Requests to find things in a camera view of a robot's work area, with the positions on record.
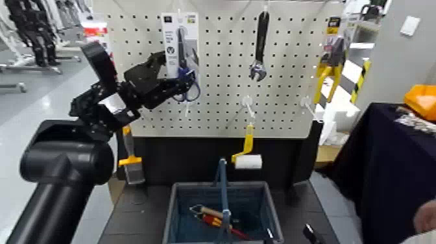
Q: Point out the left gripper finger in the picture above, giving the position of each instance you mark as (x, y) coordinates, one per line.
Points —
(157, 63)
(173, 87)

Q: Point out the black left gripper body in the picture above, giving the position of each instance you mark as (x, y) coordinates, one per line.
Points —
(143, 85)

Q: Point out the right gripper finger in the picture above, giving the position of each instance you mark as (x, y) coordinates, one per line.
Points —
(310, 234)
(269, 235)

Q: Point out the blue scissors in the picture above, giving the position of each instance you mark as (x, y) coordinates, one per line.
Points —
(180, 37)

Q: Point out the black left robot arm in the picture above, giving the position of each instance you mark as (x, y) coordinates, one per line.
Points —
(61, 163)

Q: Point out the grey blue plastic crate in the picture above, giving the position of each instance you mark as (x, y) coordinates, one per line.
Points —
(262, 211)

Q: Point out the person's hand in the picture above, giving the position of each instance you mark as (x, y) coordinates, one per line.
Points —
(427, 216)

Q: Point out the white pegboard hook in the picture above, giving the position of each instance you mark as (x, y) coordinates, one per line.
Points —
(306, 103)
(187, 109)
(247, 102)

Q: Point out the white perforated pegboard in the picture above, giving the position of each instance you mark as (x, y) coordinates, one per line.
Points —
(225, 112)

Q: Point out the black back panel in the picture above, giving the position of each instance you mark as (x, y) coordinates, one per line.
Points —
(190, 160)

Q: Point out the yellow grey paint brush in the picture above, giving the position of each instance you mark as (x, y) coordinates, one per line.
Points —
(131, 163)

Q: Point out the brown cardboard box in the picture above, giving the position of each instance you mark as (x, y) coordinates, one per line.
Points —
(327, 154)

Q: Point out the dark table cloth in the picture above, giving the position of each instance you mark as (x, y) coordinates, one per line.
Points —
(381, 170)

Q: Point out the black adjustable wrench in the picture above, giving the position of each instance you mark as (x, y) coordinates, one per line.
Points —
(261, 37)

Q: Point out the white metal stand base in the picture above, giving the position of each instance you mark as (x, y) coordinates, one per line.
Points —
(30, 69)

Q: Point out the white foam boxes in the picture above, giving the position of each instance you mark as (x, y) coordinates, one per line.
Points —
(337, 119)

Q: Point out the black robot on stand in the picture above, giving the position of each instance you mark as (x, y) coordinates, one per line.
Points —
(32, 30)

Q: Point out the yellow black striped pole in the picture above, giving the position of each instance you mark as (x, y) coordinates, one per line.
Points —
(360, 80)

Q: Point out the orange plastic bin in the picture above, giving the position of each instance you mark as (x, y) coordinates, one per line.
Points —
(422, 100)

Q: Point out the black background appliance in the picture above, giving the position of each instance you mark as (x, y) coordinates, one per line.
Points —
(370, 12)

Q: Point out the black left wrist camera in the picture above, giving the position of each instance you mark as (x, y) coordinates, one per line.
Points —
(100, 64)

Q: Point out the white wall plate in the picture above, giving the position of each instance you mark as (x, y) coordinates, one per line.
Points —
(409, 26)

